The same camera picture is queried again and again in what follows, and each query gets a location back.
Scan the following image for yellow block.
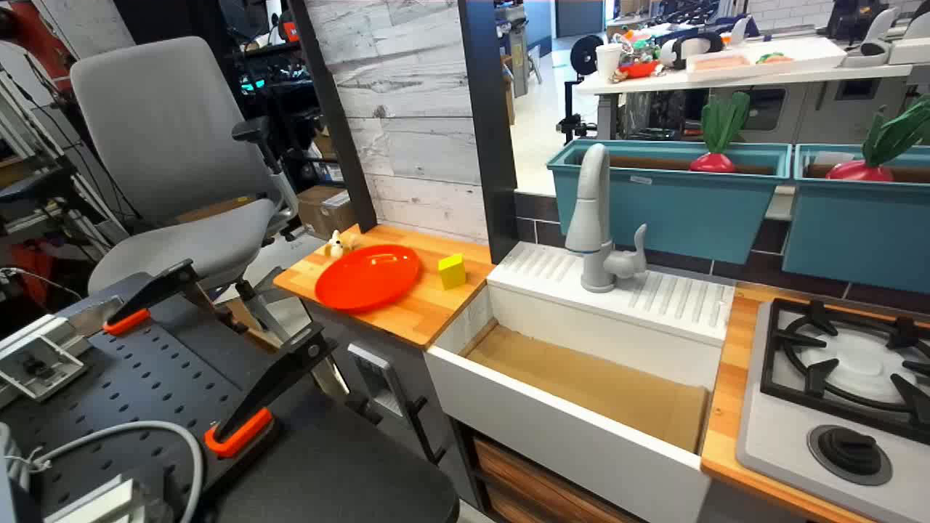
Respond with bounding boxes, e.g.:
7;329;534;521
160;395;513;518
437;249;468;290

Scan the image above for wooden toy kitchen counter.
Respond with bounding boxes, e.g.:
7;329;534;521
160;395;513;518
270;225;930;523

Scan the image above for orange plate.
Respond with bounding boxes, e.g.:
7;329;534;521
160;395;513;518
311;242;428;313

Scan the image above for grey toy faucet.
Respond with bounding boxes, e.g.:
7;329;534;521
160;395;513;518
565;142;651;297

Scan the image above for cardboard box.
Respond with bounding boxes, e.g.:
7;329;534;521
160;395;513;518
293;182;359;242

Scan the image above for white toy sink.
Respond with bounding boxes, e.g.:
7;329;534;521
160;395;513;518
423;242;738;523

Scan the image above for teal planter box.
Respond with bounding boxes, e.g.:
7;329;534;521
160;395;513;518
548;137;796;268
783;142;930;297

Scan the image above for toy radish green leaves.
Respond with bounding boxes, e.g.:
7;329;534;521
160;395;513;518
688;91;754;175
825;98;930;187

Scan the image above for white cluttered table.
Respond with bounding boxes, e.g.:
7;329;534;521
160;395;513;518
579;34;930;142

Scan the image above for grey office chair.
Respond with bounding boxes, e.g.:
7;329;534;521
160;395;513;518
68;34;302;293

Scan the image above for black perforated board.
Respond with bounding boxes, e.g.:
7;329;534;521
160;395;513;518
0;288;463;523

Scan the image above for grey toy stove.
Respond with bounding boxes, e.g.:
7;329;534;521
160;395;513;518
735;293;930;523

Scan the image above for metal storage rack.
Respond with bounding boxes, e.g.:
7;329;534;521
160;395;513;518
0;37;128;293

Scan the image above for black frame post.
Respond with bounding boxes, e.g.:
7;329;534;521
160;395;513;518
457;0;520;268

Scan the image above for black clamp orange handle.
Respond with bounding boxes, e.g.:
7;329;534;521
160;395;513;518
100;258;200;339
200;329;332;463

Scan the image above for grey cable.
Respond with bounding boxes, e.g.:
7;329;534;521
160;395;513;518
19;418;210;523

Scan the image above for silver metal bracket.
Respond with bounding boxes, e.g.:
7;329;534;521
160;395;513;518
0;332;90;402

